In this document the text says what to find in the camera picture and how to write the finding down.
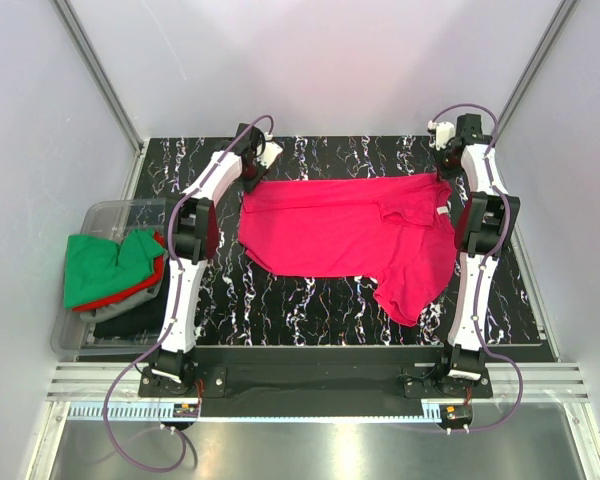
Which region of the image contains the pink t shirt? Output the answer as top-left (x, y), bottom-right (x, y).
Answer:
top-left (238, 174), bottom-right (456, 327)

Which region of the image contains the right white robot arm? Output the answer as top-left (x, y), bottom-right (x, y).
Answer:
top-left (428, 113), bottom-right (520, 397)

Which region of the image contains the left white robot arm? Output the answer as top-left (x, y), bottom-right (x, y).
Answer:
top-left (147, 122), bottom-right (282, 396)

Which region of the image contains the red t shirt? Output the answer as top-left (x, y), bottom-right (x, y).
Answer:
top-left (71, 231), bottom-right (168, 314)

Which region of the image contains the black t shirt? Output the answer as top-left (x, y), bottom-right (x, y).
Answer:
top-left (93, 266), bottom-right (170, 341)

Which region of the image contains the green t shirt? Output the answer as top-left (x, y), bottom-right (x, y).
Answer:
top-left (62, 228), bottom-right (167, 311)

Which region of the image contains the grey t shirt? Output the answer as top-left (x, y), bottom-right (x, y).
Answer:
top-left (79, 286), bottom-right (160, 324)

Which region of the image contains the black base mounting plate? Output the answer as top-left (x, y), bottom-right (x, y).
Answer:
top-left (137, 346), bottom-right (493, 423)

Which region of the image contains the clear plastic bin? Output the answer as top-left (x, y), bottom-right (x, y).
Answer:
top-left (51, 199), bottom-right (176, 356)

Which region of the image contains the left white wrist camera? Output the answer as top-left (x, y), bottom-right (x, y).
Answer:
top-left (257, 133), bottom-right (283, 169)

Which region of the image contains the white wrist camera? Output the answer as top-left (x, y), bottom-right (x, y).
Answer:
top-left (427, 120), bottom-right (456, 151)
top-left (257, 133), bottom-right (283, 169)

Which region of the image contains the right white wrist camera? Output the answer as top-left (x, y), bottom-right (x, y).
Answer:
top-left (427, 120), bottom-right (456, 151)

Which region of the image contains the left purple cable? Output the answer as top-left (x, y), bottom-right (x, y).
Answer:
top-left (101, 114), bottom-right (275, 473)

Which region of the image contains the right aluminium frame post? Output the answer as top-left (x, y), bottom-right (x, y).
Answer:
top-left (494, 0), bottom-right (580, 149)

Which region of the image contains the aluminium frame post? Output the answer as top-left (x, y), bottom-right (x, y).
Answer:
top-left (50, 0), bottom-right (144, 156)
top-left (494, 0), bottom-right (580, 149)

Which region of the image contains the aluminium front rail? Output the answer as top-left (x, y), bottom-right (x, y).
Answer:
top-left (47, 362), bottom-right (589, 402)

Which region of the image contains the left aluminium frame post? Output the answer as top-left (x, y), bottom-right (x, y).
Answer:
top-left (50, 0), bottom-right (144, 156)

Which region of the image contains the white slotted cable duct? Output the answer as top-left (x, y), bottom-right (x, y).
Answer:
top-left (68, 400), bottom-right (442, 424)

